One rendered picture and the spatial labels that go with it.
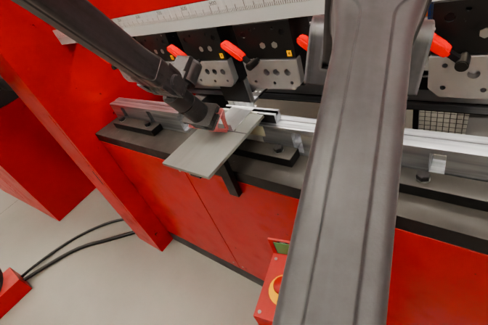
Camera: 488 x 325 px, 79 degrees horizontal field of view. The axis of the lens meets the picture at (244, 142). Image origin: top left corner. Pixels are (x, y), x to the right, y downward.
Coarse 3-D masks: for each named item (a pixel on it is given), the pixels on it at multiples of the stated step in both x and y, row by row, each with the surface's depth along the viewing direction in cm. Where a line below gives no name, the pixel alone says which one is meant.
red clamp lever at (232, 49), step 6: (222, 42) 69; (228, 42) 70; (222, 48) 70; (228, 48) 69; (234, 48) 69; (234, 54) 69; (240, 54) 69; (240, 60) 69; (246, 60) 69; (252, 60) 69; (258, 60) 70; (246, 66) 69; (252, 66) 68
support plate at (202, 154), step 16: (224, 112) 94; (240, 128) 84; (192, 144) 85; (208, 144) 83; (224, 144) 80; (176, 160) 81; (192, 160) 79; (208, 160) 77; (224, 160) 76; (208, 176) 72
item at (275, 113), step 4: (228, 104) 98; (228, 108) 98; (256, 108) 90; (260, 108) 90; (264, 108) 89; (268, 108) 88; (260, 112) 88; (264, 112) 87; (268, 112) 86; (272, 112) 87; (276, 112) 87; (264, 116) 87; (268, 116) 86; (272, 116) 85; (276, 116) 86; (280, 116) 88; (264, 120) 88; (268, 120) 87; (272, 120) 86; (276, 120) 86
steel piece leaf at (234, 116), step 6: (234, 108) 94; (240, 108) 93; (228, 114) 92; (234, 114) 91; (240, 114) 90; (246, 114) 89; (228, 120) 89; (234, 120) 88; (240, 120) 87; (222, 126) 86; (228, 126) 84; (234, 126) 86
